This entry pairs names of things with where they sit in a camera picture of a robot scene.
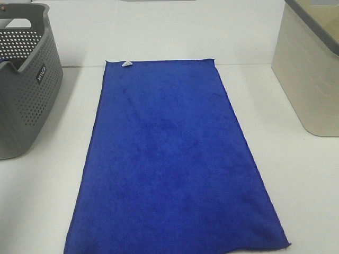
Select grey perforated laundry basket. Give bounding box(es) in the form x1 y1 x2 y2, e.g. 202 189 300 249
1 3 63 160

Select beige plastic basket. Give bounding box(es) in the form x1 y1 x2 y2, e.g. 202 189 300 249
272 1 338 137

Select white towel label tag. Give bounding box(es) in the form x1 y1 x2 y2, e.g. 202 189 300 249
121 61 132 67

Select blue towel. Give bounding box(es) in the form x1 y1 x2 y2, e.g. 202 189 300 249
64 59 290 253

